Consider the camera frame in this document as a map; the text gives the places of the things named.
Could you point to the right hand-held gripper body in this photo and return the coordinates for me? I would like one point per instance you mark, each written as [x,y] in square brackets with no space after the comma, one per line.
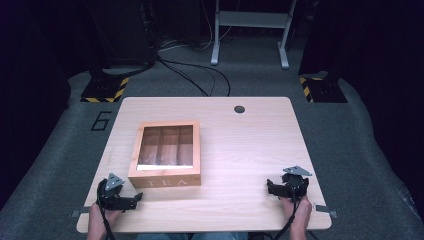
[296,183]

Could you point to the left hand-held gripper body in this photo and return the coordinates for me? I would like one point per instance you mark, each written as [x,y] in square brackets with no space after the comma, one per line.
[111,196]

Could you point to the wooden tea box glass lid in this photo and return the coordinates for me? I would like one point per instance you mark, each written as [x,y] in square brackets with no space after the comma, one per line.
[166,181]

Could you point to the person's left hand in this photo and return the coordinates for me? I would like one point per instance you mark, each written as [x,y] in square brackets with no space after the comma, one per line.
[95,217]

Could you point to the person's right hand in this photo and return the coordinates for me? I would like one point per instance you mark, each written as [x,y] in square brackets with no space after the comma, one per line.
[303,211]

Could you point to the black equipment stand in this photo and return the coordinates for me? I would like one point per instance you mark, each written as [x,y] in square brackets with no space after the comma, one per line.
[123,36]

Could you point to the grey table clamp bracket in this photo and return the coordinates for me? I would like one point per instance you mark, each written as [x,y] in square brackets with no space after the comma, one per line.
[325,210]
[80,212]

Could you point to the black yellow striped base plate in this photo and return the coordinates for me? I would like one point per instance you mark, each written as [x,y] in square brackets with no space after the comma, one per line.
[325,90]
[101,90]

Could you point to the white metal stand frame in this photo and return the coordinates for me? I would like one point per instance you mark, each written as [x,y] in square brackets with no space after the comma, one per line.
[251,19]

